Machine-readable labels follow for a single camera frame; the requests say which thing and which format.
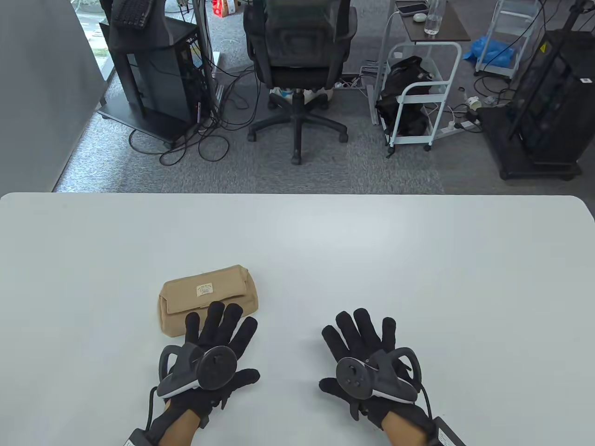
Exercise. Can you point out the person's left hand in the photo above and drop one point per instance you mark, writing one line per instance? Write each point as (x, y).
(223, 325)

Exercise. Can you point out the person's right hand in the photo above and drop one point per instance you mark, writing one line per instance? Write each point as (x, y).
(362, 334)

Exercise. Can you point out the tan fabric pencil pouch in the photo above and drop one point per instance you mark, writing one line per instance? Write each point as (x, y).
(204, 288)

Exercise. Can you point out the black handheld controller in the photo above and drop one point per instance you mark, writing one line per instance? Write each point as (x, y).
(218, 367)
(353, 376)

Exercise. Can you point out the black wrist sensor box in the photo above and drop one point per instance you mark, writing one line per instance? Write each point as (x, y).
(137, 439)
(446, 434)

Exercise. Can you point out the white power strip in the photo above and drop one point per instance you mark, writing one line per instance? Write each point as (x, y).
(458, 127)

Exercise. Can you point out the black backpack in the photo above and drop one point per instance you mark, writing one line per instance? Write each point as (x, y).
(404, 93)

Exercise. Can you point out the black computer tower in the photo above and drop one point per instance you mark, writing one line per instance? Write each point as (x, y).
(158, 83)

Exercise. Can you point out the black office chair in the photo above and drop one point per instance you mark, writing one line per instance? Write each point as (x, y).
(297, 46)

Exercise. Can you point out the white tubular rolling cart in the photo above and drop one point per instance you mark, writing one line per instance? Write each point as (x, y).
(427, 44)

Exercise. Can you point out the black computer stand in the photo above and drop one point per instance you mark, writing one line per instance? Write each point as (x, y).
(148, 32)

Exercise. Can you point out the black equipment cart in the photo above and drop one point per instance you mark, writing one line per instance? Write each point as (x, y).
(548, 93)

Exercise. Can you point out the blue plastic bag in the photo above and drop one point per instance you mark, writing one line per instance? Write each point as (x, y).
(488, 49)

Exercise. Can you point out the brown side table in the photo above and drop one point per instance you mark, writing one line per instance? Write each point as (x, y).
(455, 30)

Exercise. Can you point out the red and white box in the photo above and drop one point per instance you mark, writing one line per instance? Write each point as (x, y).
(223, 7)

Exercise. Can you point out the clear water bottle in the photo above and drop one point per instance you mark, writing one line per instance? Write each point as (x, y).
(433, 21)

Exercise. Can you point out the black keyboard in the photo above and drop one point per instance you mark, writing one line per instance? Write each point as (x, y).
(132, 14)

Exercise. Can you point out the dark smartphone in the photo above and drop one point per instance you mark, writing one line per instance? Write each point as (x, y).
(411, 8)

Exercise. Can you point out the white metal rack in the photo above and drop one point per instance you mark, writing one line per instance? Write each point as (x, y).
(516, 11)

